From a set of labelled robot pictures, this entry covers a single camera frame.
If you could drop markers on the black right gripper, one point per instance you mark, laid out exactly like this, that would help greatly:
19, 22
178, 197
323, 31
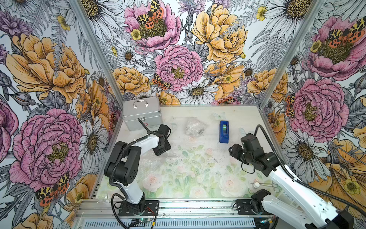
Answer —
234, 150

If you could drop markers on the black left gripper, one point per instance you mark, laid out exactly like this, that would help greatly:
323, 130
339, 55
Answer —
167, 148

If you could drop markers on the blue tape dispenser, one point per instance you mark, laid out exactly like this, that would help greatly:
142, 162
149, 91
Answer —
224, 132

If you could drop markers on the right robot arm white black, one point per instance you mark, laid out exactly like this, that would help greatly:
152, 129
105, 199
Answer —
327, 205

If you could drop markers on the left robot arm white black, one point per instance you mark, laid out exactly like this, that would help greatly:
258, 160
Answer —
123, 163

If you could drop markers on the silver metal first aid case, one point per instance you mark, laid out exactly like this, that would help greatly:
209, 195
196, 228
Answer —
146, 109

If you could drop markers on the small white bottle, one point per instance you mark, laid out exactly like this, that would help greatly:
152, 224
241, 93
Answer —
256, 185

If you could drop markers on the metal surgical scissors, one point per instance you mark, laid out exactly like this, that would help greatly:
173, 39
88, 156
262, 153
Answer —
270, 185

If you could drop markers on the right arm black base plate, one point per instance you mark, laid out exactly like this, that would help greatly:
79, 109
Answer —
249, 207

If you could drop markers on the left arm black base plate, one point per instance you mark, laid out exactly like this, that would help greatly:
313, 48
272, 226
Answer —
145, 208

